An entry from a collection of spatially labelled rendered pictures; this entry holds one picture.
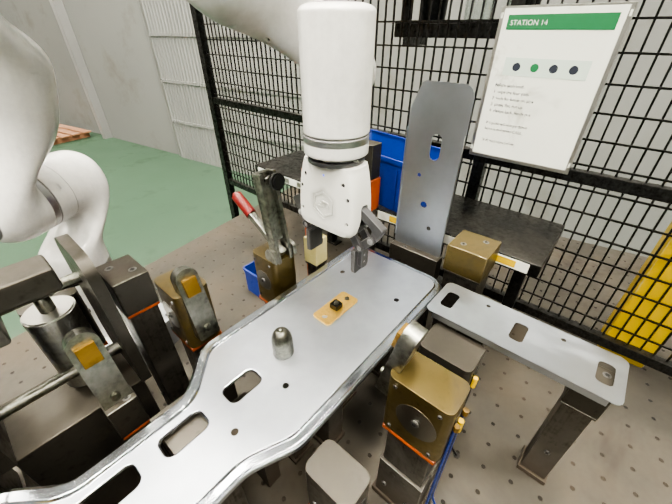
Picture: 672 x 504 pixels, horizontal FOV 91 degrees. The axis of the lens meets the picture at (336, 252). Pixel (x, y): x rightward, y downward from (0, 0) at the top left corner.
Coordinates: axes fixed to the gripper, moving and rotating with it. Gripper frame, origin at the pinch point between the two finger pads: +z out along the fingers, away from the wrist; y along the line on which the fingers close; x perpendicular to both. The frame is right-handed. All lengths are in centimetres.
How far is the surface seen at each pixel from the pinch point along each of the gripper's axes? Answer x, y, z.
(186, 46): 170, -352, -13
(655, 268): 58, 44, 15
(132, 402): -31.4, -10.3, 13.8
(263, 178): -0.4, -16.0, -8.2
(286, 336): -12.5, 1.3, 8.0
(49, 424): -40.2, -17.1, 15.6
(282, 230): 1.0, -14.1, 2.0
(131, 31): 160, -451, -25
